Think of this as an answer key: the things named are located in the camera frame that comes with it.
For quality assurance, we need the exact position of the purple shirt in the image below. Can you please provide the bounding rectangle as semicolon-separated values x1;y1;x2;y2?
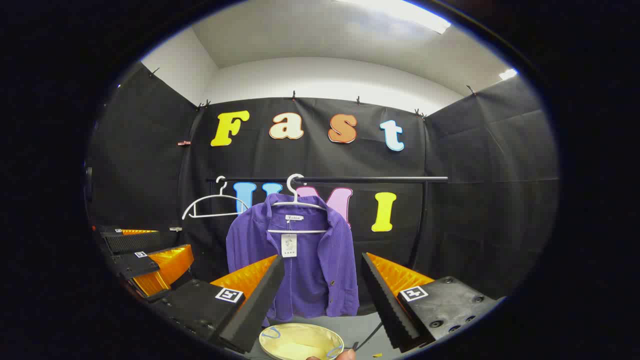
225;193;360;322

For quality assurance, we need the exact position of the black backdrop cloth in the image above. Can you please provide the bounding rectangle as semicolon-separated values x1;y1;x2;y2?
86;62;560;321

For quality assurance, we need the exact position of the black clothes rack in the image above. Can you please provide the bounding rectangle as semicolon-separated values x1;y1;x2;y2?
206;175;449;273

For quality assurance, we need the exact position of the white hanger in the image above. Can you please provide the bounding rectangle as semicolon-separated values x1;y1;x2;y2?
267;173;329;235
181;175;249;221

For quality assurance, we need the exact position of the cream laundry hamper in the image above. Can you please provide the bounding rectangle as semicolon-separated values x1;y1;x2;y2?
258;323;345;360

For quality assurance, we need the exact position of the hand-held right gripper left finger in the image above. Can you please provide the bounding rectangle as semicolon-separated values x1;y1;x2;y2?
149;254;286;354

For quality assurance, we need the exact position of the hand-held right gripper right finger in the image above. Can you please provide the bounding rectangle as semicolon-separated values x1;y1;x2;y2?
360;252;502;352

